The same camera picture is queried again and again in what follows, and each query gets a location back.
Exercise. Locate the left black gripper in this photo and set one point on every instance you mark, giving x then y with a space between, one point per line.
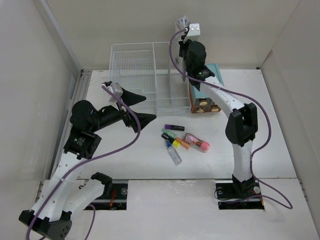
129 120

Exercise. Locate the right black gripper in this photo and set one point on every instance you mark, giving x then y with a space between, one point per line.
182 44

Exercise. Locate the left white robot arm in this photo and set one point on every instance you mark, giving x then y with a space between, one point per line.
53 214

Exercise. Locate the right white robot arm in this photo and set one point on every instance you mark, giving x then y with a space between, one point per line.
242 118

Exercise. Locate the green highlighter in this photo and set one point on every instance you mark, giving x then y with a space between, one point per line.
169 133

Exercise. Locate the purple highlighter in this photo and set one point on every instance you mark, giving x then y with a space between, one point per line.
174 127

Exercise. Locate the yellow highlighter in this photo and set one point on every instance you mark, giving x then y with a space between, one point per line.
174 142

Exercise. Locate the orange highlighter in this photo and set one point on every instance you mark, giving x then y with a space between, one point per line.
185 144

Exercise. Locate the clear blue-cap bottle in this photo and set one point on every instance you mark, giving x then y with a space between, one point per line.
173 153

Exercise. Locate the pink capsule pencil case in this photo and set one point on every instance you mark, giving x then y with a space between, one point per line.
193 140

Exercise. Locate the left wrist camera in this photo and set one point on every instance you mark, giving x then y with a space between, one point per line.
113 91

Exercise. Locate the white wire desk organizer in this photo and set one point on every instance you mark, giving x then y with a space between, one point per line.
146 69

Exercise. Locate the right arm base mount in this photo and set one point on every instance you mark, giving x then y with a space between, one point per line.
231 197

